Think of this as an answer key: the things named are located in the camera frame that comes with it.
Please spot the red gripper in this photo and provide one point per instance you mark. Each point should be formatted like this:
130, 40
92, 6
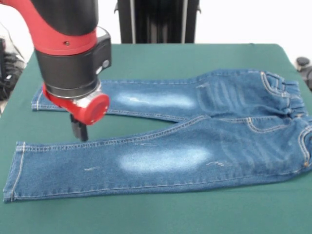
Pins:
95, 109

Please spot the blue denim jeans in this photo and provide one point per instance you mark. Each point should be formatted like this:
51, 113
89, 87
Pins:
170, 151

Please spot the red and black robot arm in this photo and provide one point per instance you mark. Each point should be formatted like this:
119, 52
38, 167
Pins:
68, 44

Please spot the black wheeled stand base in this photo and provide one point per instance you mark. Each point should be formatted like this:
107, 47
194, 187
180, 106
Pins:
9, 80
303, 62

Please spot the dark green table cloth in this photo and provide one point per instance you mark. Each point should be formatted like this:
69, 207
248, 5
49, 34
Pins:
156, 214

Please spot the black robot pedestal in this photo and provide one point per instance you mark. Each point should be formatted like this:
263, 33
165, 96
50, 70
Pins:
158, 22

